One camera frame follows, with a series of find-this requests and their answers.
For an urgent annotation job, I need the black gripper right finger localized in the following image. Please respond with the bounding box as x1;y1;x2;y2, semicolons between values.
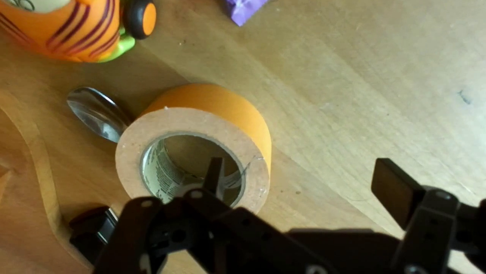
370;158;486;274

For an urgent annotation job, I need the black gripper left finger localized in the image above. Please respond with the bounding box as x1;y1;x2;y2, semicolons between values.
94;158;334;274

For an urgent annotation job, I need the orange tape roll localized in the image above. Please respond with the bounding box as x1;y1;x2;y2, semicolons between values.
115;84;272;212

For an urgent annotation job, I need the wooden roll-top desk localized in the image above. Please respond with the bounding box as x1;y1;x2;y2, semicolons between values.
0;0;486;274

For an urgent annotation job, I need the purple crumpled paper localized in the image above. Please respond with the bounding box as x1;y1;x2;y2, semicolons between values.
223;0;267;26

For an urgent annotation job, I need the orange striped tiger toy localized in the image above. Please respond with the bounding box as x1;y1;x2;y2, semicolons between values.
0;0;156;62

